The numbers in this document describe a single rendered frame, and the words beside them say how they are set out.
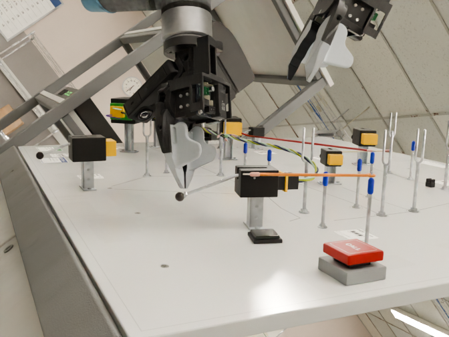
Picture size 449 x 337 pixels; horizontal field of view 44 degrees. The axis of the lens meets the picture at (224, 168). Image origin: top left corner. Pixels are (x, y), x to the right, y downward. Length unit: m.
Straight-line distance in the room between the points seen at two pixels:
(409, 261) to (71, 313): 0.41
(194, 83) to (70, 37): 7.63
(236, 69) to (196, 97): 1.17
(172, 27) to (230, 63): 1.12
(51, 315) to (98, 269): 0.08
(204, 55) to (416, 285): 0.41
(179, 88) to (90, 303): 0.34
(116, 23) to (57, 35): 0.86
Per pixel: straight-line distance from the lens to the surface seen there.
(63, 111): 1.69
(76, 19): 8.43
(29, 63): 8.30
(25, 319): 0.76
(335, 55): 0.78
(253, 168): 0.82
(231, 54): 1.93
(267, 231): 0.78
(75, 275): 0.65
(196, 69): 0.79
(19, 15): 8.39
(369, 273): 0.65
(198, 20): 0.82
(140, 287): 0.61
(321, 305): 0.59
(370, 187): 0.74
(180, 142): 0.78
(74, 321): 0.57
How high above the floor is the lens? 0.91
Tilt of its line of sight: 13 degrees up
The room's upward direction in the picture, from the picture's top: 51 degrees clockwise
